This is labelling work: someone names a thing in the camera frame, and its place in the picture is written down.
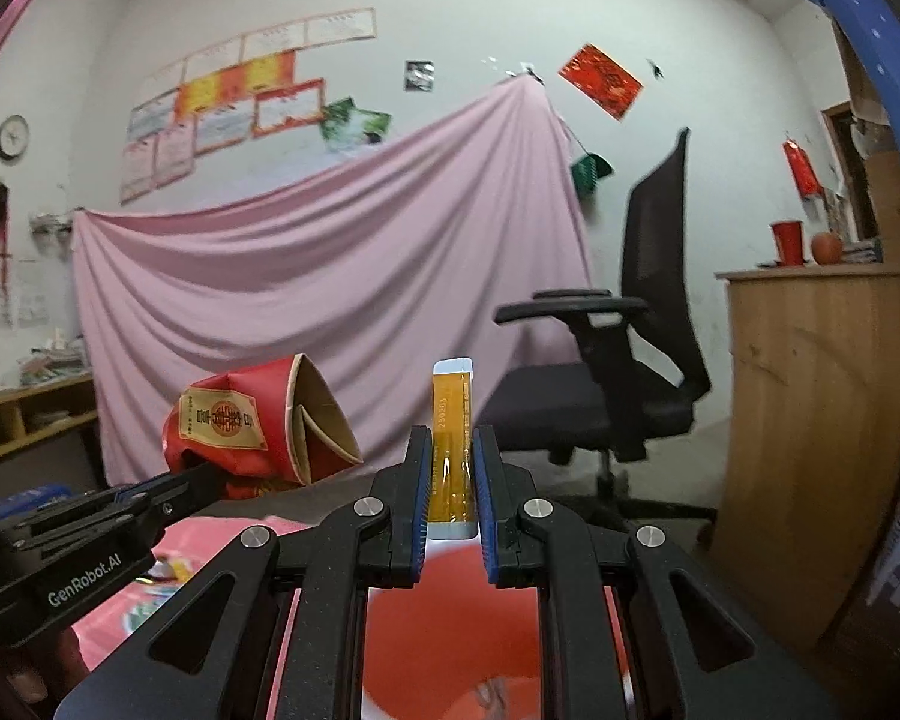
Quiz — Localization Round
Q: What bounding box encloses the wooden cabinet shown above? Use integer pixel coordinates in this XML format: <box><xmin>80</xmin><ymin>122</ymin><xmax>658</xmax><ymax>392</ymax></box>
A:
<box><xmin>709</xmin><ymin>265</ymin><xmax>900</xmax><ymax>655</ymax></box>

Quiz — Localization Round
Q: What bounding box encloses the person's left hand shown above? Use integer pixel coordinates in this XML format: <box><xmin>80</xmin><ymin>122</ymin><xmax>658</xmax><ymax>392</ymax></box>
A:
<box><xmin>0</xmin><ymin>615</ymin><xmax>87</xmax><ymax>720</ymax></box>

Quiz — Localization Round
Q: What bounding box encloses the wall calendar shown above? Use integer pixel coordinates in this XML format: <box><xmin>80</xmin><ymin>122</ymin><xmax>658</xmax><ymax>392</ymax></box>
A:
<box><xmin>0</xmin><ymin>262</ymin><xmax>50</xmax><ymax>328</ymax></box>

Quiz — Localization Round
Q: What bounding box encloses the wooden door frame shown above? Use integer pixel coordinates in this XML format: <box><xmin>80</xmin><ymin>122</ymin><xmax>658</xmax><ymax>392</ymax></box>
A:
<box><xmin>825</xmin><ymin>101</ymin><xmax>883</xmax><ymax>241</ymax></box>

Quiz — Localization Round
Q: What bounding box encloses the small yellow wrapper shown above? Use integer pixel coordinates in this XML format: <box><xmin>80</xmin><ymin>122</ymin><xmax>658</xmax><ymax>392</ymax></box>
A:
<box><xmin>152</xmin><ymin>553</ymin><xmax>194</xmax><ymax>584</ymax></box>

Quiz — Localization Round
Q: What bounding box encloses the blue dotted curtain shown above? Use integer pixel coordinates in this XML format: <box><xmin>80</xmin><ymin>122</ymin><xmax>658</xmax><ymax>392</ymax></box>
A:
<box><xmin>754</xmin><ymin>0</ymin><xmax>900</xmax><ymax>242</ymax></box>

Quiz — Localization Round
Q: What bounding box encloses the yellow sachet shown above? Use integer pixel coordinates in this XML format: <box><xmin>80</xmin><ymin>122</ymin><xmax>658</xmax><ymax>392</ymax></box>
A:
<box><xmin>429</xmin><ymin>358</ymin><xmax>480</xmax><ymax>541</ymax></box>

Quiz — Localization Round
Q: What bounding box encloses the green hanging bag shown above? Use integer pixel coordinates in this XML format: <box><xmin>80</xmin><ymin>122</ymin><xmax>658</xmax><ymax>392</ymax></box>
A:
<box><xmin>569</xmin><ymin>152</ymin><xmax>615</xmax><ymax>200</ymax></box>

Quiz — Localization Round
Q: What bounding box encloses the red paper poster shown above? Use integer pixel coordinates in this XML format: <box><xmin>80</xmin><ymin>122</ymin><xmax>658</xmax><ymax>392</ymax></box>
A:
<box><xmin>558</xmin><ymin>43</ymin><xmax>644</xmax><ymax>123</ymax></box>

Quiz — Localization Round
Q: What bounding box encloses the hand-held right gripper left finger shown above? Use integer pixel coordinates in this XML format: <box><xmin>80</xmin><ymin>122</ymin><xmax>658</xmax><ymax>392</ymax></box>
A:
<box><xmin>52</xmin><ymin>425</ymin><xmax>434</xmax><ymax>720</ymax></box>

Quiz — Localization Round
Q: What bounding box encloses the round wall clock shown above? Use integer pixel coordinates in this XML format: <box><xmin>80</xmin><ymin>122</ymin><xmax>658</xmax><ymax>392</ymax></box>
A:
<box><xmin>0</xmin><ymin>115</ymin><xmax>31</xmax><ymax>161</ymax></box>

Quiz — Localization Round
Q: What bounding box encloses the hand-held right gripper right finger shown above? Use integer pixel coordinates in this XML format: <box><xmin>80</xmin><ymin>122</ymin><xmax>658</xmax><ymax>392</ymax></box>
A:
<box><xmin>472</xmin><ymin>424</ymin><xmax>842</xmax><ymax>720</ymax></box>

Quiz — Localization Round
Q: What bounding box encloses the stack of papers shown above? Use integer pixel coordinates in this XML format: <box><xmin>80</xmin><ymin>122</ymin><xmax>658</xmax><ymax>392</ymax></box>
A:
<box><xmin>19</xmin><ymin>337</ymin><xmax>92</xmax><ymax>388</ymax></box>

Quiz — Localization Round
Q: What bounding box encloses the group of wall certificates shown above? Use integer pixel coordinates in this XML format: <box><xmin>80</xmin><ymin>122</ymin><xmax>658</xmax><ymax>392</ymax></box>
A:
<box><xmin>120</xmin><ymin>7</ymin><xmax>378</xmax><ymax>206</ymax></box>

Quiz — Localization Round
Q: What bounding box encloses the pink hanging sheet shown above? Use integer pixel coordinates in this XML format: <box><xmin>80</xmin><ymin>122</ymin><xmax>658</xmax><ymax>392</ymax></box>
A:
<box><xmin>71</xmin><ymin>79</ymin><xmax>595</xmax><ymax>490</ymax></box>

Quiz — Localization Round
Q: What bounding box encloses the black office chair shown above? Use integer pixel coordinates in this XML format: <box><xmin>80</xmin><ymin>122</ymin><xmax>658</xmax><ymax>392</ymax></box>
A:
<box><xmin>476</xmin><ymin>127</ymin><xmax>721</xmax><ymax>542</ymax></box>

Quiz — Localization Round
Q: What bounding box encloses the wooden shelf unit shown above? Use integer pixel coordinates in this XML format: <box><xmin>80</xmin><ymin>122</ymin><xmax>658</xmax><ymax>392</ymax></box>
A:
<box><xmin>0</xmin><ymin>371</ymin><xmax>99</xmax><ymax>467</ymax></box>

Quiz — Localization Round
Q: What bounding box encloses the crushed red paper cup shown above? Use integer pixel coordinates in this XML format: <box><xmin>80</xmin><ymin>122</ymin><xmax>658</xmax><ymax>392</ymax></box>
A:
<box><xmin>161</xmin><ymin>354</ymin><xmax>365</xmax><ymax>500</ymax></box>

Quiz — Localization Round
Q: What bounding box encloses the green photo print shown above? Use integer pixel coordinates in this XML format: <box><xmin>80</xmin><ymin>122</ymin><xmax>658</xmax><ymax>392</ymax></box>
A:
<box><xmin>345</xmin><ymin>109</ymin><xmax>393</xmax><ymax>155</ymax></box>
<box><xmin>321</xmin><ymin>97</ymin><xmax>362</xmax><ymax>145</ymax></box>

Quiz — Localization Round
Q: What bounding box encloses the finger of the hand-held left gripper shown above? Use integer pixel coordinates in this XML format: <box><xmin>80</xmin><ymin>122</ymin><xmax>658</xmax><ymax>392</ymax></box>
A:
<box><xmin>112</xmin><ymin>460</ymin><xmax>222</xmax><ymax>522</ymax></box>

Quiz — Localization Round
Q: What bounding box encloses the metal wall rack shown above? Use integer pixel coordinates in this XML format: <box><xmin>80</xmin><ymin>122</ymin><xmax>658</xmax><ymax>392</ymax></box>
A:
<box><xmin>30</xmin><ymin>208</ymin><xmax>84</xmax><ymax>251</ymax></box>

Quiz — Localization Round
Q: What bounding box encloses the red plastic cup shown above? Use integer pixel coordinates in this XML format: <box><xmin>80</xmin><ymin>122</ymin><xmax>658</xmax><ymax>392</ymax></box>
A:
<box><xmin>769</xmin><ymin>220</ymin><xmax>806</xmax><ymax>267</ymax></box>

